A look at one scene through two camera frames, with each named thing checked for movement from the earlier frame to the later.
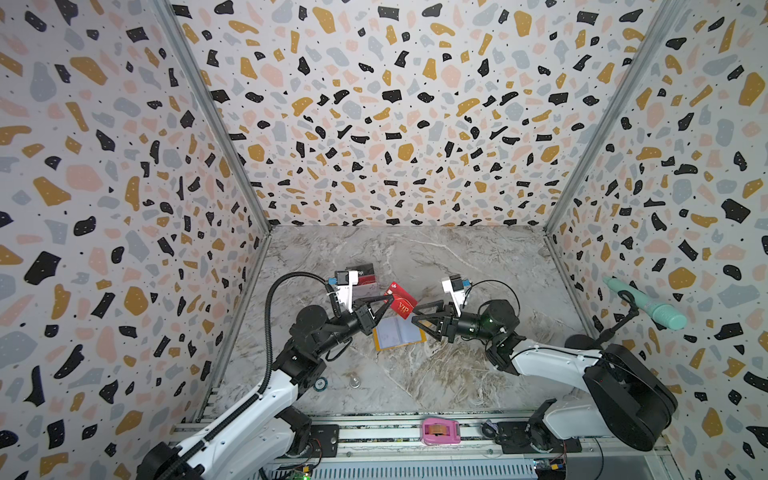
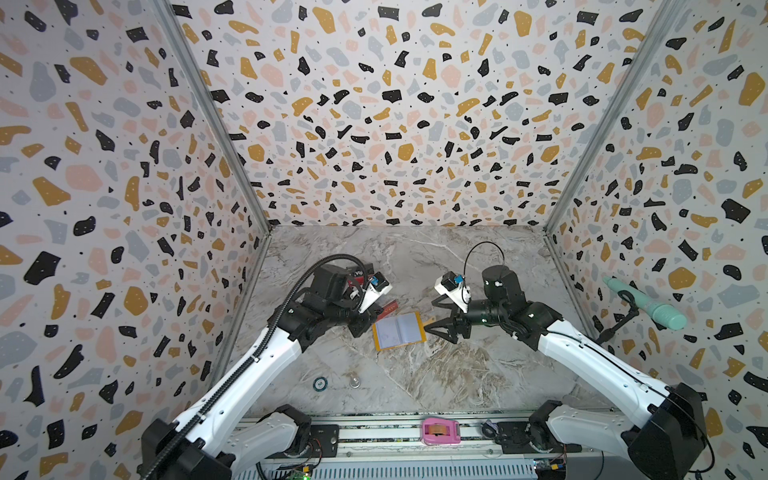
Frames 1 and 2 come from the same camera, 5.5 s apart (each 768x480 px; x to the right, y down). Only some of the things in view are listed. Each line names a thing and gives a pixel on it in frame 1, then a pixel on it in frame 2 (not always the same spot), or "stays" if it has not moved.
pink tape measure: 440,431 stays
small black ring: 320,384 stays
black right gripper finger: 437,304 → 456,318
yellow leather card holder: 397,331 stays
